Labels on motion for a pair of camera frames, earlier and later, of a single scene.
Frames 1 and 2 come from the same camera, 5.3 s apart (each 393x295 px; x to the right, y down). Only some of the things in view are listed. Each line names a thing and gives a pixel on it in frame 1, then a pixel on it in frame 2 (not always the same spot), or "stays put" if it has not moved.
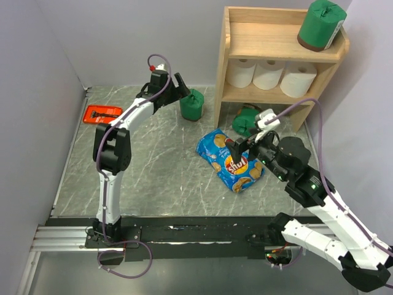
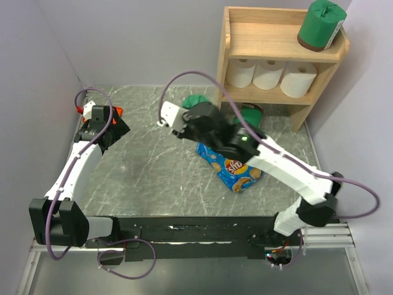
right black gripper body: x=264 y=149 → x=191 y=132
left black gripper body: x=171 y=94 → x=118 y=130
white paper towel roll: x=297 y=78 stays put
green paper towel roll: x=320 y=24 stays put
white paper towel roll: x=240 y=74 stays put
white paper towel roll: x=267 y=76 stays put
